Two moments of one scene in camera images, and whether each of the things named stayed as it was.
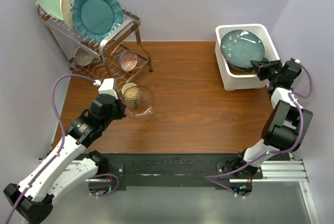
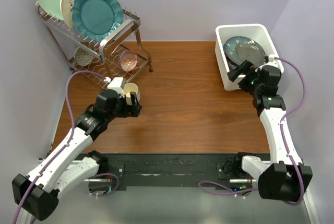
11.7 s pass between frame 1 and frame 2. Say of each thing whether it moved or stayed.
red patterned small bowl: stayed
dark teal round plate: moved
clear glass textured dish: moved
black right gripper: moved
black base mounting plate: stayed
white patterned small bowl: stayed
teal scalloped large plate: stayed
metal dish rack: stayed
